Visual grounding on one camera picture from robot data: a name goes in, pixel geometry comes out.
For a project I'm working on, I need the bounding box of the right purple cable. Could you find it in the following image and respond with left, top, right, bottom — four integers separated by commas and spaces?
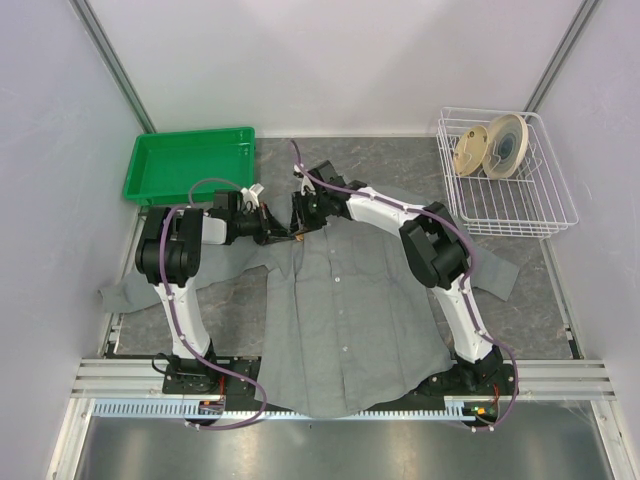
289, 139, 521, 434

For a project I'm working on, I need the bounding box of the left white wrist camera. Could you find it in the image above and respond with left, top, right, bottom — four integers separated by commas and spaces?
240, 183, 264, 208

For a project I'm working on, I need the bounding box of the aluminium frame rail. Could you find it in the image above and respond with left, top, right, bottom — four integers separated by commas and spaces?
48, 356, 639, 479

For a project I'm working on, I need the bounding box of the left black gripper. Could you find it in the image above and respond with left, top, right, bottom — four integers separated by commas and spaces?
232, 203, 295, 246

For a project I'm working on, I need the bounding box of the green plastic tray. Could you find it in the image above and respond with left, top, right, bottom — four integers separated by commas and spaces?
123, 127, 255, 206

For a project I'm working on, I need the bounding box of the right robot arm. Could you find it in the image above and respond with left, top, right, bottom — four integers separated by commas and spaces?
294, 159, 503, 394

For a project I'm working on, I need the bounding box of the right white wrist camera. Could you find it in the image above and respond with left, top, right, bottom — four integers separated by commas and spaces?
294, 165, 315, 196

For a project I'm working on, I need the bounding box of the purple cable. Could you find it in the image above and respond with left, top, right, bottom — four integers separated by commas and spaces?
289, 139, 521, 434
159, 177, 269, 432

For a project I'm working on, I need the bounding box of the beige plate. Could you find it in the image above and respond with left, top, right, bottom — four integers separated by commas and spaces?
453, 125, 488, 177

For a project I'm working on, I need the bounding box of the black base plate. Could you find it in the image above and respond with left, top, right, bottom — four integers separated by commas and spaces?
151, 348, 517, 410

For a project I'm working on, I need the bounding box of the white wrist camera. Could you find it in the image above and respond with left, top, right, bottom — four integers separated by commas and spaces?
294, 165, 315, 196
240, 183, 264, 208

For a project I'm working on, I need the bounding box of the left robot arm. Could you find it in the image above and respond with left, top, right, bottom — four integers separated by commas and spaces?
135, 184, 289, 393

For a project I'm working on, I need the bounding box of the white wire basket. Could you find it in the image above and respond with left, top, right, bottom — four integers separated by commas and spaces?
437, 107, 579, 238

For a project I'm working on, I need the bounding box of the blue-white cable duct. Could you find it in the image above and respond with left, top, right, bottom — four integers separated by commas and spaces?
92, 399, 476, 421

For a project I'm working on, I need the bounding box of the beige bowl blue centre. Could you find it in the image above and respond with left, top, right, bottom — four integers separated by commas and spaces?
482, 113, 529, 180

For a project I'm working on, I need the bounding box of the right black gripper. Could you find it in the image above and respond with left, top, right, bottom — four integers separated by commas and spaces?
288, 190, 330, 236

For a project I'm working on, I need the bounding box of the grey button shirt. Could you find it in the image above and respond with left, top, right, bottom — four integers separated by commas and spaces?
101, 195, 519, 418

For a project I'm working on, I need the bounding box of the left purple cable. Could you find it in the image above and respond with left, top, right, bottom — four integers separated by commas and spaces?
159, 177, 269, 432

